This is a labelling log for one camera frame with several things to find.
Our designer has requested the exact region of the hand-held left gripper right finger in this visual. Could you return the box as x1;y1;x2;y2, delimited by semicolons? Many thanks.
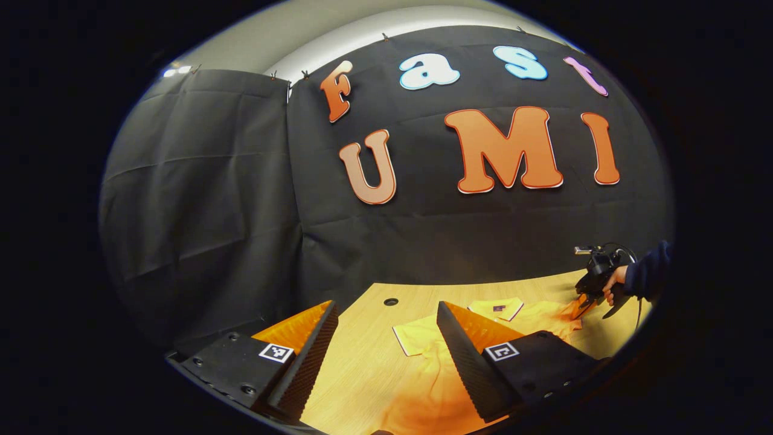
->
436;301;611;424

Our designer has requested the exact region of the orange T-shirt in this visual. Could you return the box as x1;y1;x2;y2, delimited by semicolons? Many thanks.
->
393;297;583;435

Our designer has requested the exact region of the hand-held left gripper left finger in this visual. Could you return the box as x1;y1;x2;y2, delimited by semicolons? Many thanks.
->
166;300;340;424

